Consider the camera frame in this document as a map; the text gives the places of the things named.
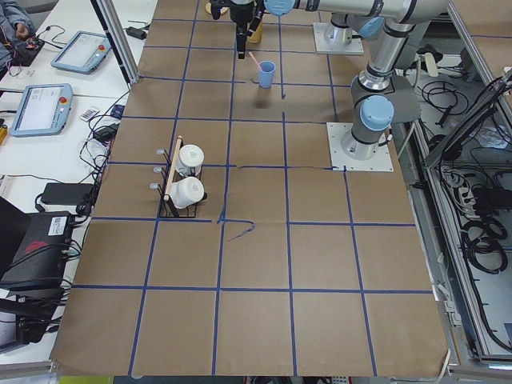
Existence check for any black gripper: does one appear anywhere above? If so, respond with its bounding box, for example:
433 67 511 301
238 10 264 60
229 0 255 52

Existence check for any pink chopstick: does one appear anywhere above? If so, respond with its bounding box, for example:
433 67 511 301
249 52 263 72

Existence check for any light blue cup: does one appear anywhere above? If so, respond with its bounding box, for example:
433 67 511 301
258 61 276 89

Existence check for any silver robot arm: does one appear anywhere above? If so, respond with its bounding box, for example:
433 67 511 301
210 1 448 161
313 13 385 55

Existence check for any bamboo chopstick holder cup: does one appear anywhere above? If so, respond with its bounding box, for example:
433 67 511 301
247 22 263 44

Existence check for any small black power brick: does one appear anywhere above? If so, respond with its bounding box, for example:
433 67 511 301
126 26 147 40

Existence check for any white mug rear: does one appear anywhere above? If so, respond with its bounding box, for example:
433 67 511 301
176 144 205 177

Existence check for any white mug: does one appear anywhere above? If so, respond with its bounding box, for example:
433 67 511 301
176 144 205 177
170 177 207 209

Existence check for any white mug front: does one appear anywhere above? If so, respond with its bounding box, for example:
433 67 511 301
170 177 207 209

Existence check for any teach pendant far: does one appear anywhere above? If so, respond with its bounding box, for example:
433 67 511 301
50 30 111 74

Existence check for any teach pendant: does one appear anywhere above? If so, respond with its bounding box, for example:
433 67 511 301
9 83 73 137
50 30 111 74

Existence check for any small remote control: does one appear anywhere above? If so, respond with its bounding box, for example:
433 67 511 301
79 106 100 122

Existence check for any grey office chair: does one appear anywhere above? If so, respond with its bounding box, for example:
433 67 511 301
385 44 443 124

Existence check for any teach pendant near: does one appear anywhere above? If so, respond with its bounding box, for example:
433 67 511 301
9 83 73 137

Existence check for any black power adapter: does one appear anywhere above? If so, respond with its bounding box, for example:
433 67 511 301
35 182 93 211

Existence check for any black computer box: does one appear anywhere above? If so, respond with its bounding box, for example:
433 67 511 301
1 198 75 300

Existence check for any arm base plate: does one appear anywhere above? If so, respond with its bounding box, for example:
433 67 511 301
326 122 394 172
313 22 364 56

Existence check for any aluminium frame post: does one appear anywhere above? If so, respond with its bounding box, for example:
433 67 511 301
90 0 139 85

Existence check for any black wire mug rack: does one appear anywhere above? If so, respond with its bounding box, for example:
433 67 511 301
150 135 208 218

